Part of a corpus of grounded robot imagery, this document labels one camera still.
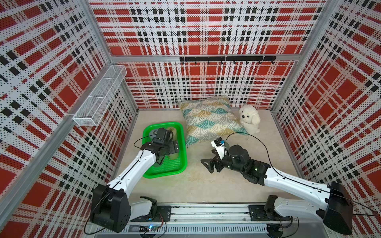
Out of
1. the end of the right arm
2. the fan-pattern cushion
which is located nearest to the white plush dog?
the fan-pattern cushion

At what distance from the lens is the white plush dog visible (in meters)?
0.94

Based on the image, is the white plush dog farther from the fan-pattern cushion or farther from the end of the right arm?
the end of the right arm

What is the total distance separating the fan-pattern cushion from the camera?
925 mm

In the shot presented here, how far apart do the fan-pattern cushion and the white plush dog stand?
0.03 meters
